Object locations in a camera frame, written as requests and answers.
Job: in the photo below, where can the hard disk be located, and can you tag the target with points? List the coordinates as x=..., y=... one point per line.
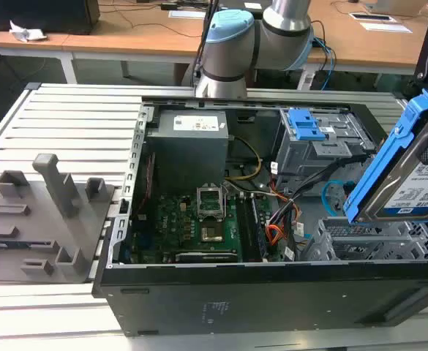
x=400, y=186

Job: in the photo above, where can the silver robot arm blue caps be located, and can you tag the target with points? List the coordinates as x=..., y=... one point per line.
x=228, y=47

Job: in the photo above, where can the metal disk bay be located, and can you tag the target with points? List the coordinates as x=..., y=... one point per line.
x=363, y=245

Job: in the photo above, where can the black RAM slot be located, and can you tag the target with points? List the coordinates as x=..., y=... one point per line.
x=244, y=230

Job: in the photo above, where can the white paper sheet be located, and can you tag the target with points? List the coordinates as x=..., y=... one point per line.
x=385, y=27
x=186, y=14

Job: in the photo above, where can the wooden desk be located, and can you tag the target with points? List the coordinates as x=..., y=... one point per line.
x=363, y=47
x=126, y=33

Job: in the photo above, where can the blue drive cage latch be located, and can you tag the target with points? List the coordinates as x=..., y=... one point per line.
x=305, y=126

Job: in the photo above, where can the grey drive cage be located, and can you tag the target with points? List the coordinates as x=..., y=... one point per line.
x=308, y=157

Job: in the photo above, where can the RAM stick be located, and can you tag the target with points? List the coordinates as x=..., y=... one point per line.
x=259, y=230

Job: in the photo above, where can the grey power supply unit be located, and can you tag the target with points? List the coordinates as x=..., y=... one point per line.
x=188, y=146

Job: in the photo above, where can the CPU socket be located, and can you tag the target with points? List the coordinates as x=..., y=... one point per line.
x=212, y=234

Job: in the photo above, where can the black PC case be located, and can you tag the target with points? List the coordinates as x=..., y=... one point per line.
x=272, y=303

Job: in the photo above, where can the black graphics card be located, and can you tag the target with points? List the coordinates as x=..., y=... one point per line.
x=206, y=256

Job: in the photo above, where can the green motherboard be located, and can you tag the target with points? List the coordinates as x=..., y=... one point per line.
x=177, y=223

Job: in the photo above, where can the black box on desk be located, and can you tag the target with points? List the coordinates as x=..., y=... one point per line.
x=38, y=14

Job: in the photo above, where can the crumpled white paper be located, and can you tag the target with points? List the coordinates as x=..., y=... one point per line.
x=27, y=33

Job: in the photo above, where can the grey parts rack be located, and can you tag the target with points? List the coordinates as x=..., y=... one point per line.
x=34, y=219

